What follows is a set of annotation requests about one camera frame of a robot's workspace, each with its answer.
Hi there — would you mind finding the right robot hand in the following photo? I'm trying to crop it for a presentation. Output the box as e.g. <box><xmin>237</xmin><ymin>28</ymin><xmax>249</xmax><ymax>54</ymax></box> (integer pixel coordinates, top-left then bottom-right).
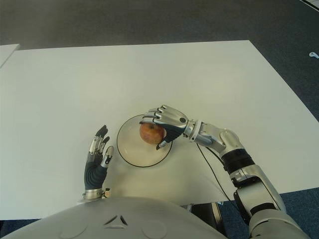
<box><xmin>139</xmin><ymin>105</ymin><xmax>190</xmax><ymax>150</ymax></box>

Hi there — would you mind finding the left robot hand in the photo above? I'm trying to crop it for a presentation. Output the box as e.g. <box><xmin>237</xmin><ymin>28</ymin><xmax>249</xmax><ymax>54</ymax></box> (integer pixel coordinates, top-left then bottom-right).
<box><xmin>84</xmin><ymin>125</ymin><xmax>115</xmax><ymax>191</ymax></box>

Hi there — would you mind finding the red yellow apple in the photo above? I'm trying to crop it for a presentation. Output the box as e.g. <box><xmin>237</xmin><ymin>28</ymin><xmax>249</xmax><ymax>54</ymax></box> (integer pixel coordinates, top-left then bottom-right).
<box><xmin>139</xmin><ymin>123</ymin><xmax>167</xmax><ymax>145</ymax></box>

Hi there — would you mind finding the white plate with black rim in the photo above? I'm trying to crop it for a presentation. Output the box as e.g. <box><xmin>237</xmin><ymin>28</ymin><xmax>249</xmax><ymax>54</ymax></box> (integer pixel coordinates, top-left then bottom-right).
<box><xmin>116</xmin><ymin>114</ymin><xmax>173</xmax><ymax>167</ymax></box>

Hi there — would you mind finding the grey robot torso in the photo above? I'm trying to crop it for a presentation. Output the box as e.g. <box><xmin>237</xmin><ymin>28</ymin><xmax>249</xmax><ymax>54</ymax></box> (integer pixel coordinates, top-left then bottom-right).
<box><xmin>0</xmin><ymin>196</ymin><xmax>252</xmax><ymax>239</ymax></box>

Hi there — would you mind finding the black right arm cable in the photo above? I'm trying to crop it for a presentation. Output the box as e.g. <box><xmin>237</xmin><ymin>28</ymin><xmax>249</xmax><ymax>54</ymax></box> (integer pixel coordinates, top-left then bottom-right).
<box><xmin>196</xmin><ymin>143</ymin><xmax>235</xmax><ymax>204</ymax></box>

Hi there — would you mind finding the black table leg frame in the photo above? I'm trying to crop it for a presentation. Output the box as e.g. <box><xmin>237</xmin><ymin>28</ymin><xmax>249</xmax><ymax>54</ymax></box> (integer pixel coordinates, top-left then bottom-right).
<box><xmin>190</xmin><ymin>202</ymin><xmax>225</xmax><ymax>239</ymax></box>

